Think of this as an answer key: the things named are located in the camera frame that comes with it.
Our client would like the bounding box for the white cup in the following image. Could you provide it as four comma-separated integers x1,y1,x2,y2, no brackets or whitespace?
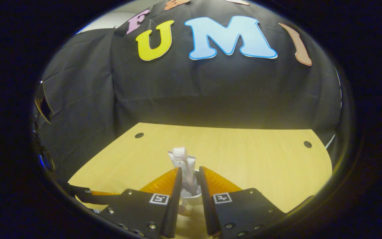
178,169,203,208

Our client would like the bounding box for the black backdrop cloth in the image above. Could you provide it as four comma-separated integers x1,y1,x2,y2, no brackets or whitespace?
33,0,342,186

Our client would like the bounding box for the light wooden desktop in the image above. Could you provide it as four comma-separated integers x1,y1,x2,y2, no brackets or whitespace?
68,122,332,239

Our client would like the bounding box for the pale pink toothbrush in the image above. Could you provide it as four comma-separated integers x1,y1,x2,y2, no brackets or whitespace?
173,147,188,160

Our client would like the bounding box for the white toothpaste tube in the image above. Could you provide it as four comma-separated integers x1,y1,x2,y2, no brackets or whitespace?
168,150,197,196

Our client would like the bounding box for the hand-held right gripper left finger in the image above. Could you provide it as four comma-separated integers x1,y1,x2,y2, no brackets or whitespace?
99,167,182,239

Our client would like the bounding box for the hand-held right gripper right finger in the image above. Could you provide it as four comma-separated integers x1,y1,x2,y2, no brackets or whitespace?
196,166,287,238

